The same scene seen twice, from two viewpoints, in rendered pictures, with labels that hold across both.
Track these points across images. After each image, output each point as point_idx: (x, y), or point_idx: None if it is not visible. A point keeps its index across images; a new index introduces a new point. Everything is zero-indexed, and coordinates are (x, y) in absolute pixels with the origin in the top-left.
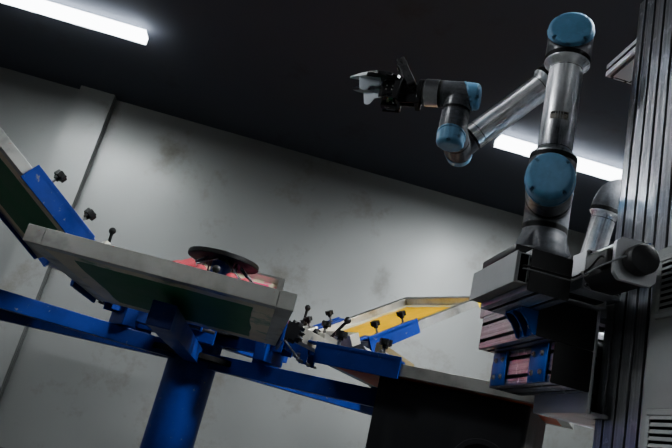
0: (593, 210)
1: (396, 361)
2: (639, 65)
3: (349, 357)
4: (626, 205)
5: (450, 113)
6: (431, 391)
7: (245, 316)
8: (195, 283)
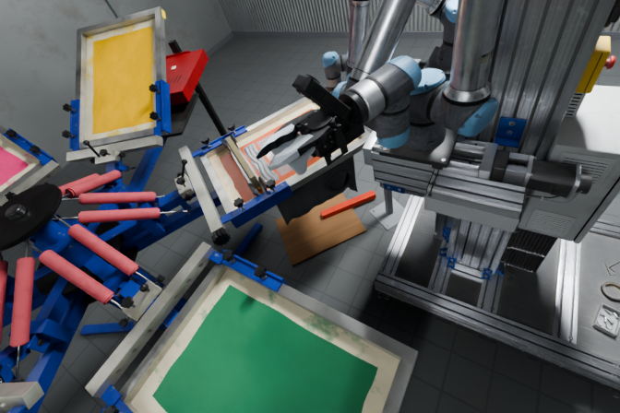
0: (358, 3)
1: (288, 189)
2: None
3: (258, 209)
4: (491, 80)
5: (402, 121)
6: None
7: (322, 342)
8: None
